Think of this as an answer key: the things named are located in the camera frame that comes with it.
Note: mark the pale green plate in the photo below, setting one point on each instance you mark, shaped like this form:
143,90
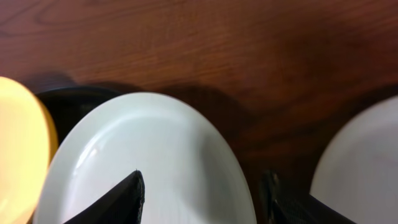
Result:
190,173

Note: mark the black round serving tray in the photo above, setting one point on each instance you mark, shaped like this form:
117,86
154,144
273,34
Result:
68,105

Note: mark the light blue plate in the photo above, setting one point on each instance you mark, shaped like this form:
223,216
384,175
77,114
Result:
357,173

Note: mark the yellow plate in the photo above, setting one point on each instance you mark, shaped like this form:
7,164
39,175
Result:
28,143

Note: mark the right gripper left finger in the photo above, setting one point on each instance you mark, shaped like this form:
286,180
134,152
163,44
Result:
122,204

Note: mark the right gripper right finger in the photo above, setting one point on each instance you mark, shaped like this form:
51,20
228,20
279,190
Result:
284,204

